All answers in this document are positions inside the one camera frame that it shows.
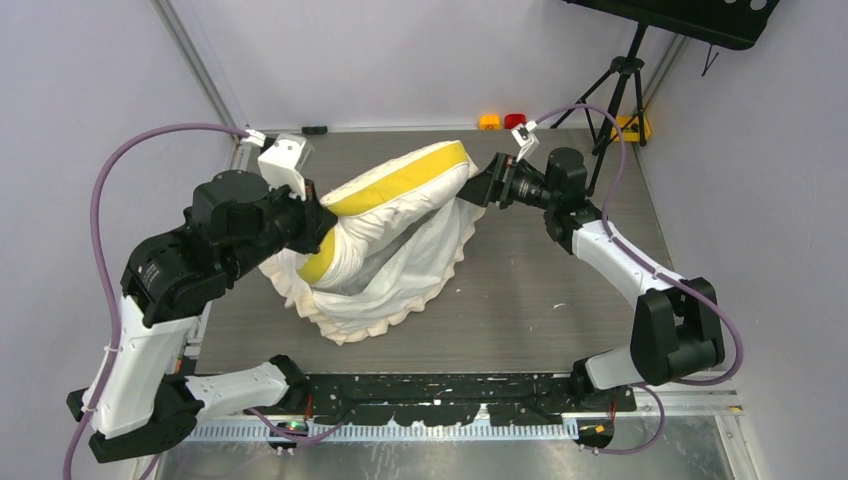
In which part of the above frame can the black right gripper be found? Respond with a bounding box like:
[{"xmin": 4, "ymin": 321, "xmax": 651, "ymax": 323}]
[{"xmin": 451, "ymin": 153, "xmax": 558, "ymax": 211}]

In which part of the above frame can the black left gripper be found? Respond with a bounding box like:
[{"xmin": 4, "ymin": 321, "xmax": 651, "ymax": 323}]
[{"xmin": 225, "ymin": 172, "xmax": 335, "ymax": 281}]

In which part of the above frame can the grey pillowcase with cream frill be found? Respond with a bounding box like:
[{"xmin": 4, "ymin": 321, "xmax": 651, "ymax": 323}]
[{"xmin": 260, "ymin": 199, "xmax": 484, "ymax": 345}]

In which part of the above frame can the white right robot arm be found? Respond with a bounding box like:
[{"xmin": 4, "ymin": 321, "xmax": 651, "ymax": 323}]
[{"xmin": 459, "ymin": 122, "xmax": 725, "ymax": 411}]

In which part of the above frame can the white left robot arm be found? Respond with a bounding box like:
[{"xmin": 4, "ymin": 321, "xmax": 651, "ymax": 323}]
[{"xmin": 67, "ymin": 129, "xmax": 337, "ymax": 463}]

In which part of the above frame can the orange block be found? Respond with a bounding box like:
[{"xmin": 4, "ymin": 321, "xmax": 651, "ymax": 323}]
[{"xmin": 477, "ymin": 114, "xmax": 503, "ymax": 130}]

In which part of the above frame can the red block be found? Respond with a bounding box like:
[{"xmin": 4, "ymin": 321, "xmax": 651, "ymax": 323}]
[{"xmin": 503, "ymin": 113, "xmax": 527, "ymax": 129}]

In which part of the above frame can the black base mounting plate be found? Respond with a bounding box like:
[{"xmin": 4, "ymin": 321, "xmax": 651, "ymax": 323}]
[{"xmin": 264, "ymin": 372, "xmax": 637, "ymax": 429}]

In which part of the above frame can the black music stand tripod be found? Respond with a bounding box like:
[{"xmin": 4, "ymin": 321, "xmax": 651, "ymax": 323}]
[{"xmin": 549, "ymin": 0, "xmax": 783, "ymax": 198}]

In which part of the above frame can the small black wall bracket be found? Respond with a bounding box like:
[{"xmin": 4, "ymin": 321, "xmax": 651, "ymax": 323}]
[{"xmin": 301, "ymin": 125, "xmax": 328, "ymax": 136}]

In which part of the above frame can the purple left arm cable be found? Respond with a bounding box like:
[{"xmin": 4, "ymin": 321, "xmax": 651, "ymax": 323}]
[{"xmin": 62, "ymin": 122, "xmax": 352, "ymax": 480}]

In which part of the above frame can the yellow corner bracket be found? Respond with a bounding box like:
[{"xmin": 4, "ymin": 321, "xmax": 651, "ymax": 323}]
[{"xmin": 616, "ymin": 115, "xmax": 652, "ymax": 146}]

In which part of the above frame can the aluminium frame rail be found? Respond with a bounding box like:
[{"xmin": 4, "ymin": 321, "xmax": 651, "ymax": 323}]
[{"xmin": 139, "ymin": 377, "xmax": 757, "ymax": 480}]

